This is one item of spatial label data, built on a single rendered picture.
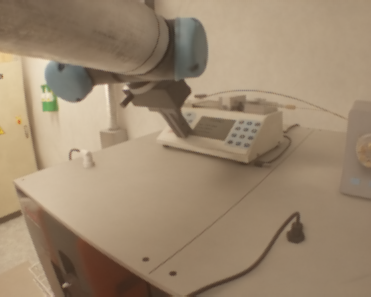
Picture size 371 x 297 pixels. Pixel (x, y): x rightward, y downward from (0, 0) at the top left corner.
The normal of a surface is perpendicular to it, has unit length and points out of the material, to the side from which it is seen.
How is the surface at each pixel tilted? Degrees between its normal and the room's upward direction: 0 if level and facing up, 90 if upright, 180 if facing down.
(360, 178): 90
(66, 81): 125
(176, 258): 0
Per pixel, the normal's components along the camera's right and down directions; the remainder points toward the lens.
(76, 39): 0.65, 0.74
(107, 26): 0.83, 0.50
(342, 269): -0.05, -0.96
